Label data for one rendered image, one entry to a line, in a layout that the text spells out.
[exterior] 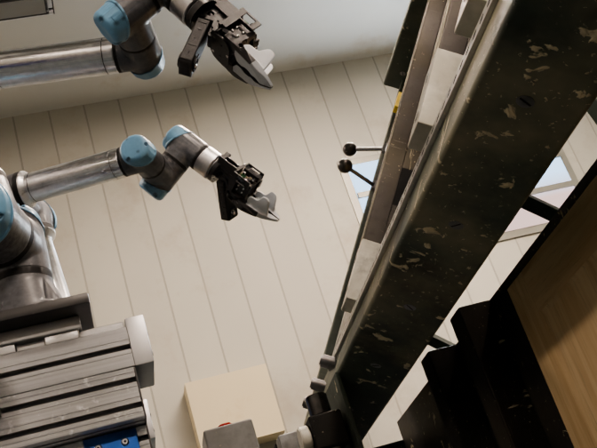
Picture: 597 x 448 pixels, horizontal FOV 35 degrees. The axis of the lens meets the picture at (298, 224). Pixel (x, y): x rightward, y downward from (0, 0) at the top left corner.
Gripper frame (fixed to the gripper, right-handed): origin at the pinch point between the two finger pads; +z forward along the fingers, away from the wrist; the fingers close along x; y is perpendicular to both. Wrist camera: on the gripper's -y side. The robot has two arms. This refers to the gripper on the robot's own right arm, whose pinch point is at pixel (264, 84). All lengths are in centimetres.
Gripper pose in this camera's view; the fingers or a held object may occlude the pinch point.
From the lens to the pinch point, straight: 173.4
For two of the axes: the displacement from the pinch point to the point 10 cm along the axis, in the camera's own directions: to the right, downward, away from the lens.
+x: -1.3, 4.6, 8.8
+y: 7.1, -5.8, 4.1
